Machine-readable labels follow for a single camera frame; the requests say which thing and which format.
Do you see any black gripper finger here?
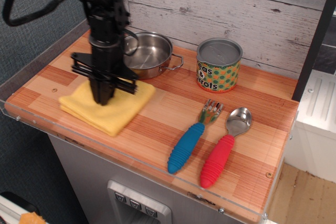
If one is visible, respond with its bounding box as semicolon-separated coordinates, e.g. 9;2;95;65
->
89;78;104;103
101;82;116;105

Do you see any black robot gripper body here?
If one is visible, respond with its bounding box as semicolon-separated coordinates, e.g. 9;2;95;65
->
71;39;138;94

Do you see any yellow rag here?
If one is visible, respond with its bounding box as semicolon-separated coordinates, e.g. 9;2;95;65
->
59;81;155;137

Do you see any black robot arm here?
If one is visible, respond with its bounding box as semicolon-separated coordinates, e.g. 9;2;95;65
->
71;0;138;105

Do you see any small steel pot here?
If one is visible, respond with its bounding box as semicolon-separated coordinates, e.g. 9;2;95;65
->
123;31;184;79

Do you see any grey toy fridge cabinet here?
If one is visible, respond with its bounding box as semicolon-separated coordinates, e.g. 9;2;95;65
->
49;135;238;223

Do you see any peas and carrots toy can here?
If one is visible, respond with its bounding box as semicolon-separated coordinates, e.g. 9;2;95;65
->
196;38;243;93

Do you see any silver dispenser button panel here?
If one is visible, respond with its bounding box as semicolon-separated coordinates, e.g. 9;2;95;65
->
107;180;172;223

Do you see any clear acrylic table guard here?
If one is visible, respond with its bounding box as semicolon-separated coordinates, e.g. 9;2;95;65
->
1;7;298;223

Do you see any orange object bottom left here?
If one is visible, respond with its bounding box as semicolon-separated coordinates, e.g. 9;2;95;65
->
19;212;46;224

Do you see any white toy sink unit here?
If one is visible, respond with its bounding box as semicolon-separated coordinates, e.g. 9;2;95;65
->
284;70;335;182

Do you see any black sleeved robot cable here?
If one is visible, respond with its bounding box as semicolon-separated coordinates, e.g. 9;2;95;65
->
2;0;140;57

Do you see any blue handled fork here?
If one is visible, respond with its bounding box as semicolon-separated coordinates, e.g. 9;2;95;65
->
167;99;224;174

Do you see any red handled spoon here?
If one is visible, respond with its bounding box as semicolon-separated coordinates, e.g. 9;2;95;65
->
200;107;252;188

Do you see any dark vertical post right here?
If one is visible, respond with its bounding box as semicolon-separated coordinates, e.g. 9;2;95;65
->
291;0;335;102

